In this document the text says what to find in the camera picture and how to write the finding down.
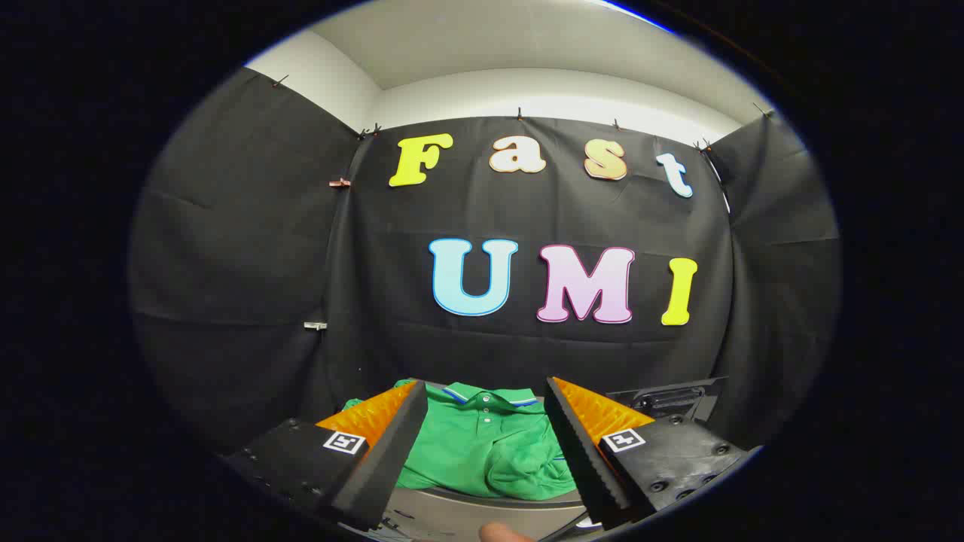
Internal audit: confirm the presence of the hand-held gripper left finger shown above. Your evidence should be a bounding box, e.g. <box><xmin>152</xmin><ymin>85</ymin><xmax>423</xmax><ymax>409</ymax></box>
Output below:
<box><xmin>222</xmin><ymin>379</ymin><xmax>430</xmax><ymax>531</ymax></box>

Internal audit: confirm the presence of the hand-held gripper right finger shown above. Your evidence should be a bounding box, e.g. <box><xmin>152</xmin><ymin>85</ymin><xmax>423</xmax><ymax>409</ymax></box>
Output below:
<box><xmin>544</xmin><ymin>375</ymin><xmax>756</xmax><ymax>530</ymax></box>

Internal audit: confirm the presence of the green polo shirt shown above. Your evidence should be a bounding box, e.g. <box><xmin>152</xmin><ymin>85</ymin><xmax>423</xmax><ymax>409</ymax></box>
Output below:
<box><xmin>343</xmin><ymin>379</ymin><xmax>581</xmax><ymax>502</ymax></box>

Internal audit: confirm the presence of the grey washing machine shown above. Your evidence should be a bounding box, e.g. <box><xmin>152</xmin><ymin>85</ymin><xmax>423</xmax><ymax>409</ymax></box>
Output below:
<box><xmin>375</xmin><ymin>484</ymin><xmax>605</xmax><ymax>542</ymax></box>

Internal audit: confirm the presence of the black backdrop cloth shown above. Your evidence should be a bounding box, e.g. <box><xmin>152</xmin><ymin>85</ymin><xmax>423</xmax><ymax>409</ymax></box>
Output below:
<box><xmin>128</xmin><ymin>66</ymin><xmax>841</xmax><ymax>454</ymax></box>

